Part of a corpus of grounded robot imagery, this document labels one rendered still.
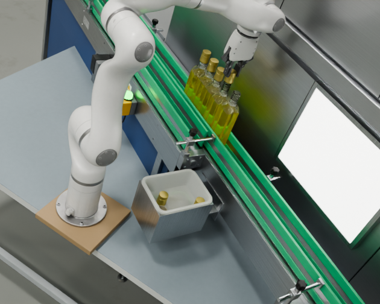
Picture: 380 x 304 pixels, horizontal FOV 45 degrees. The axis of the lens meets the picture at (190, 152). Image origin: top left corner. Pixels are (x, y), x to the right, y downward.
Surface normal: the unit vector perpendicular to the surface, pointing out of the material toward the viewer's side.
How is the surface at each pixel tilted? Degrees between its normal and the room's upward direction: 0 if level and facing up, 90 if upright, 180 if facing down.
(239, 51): 92
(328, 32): 90
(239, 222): 90
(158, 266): 0
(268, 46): 90
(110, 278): 0
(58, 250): 0
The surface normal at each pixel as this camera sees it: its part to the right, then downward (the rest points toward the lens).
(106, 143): 0.50, 0.29
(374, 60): -0.84, 0.14
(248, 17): -0.17, 0.56
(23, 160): 0.28, -0.72
